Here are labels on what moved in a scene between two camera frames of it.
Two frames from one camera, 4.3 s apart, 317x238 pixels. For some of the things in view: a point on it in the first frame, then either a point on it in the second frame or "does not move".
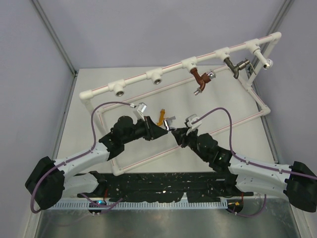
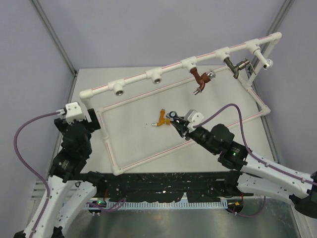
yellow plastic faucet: [162, 117] does not move
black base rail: [142, 186] does not move
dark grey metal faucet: [240, 65] does not move
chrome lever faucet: [167, 122] → [168, 115]
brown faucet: [202, 80] does not move
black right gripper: [181, 137] → [182, 129]
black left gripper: [154, 130] → [94, 124]
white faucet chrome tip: [267, 63] does not move
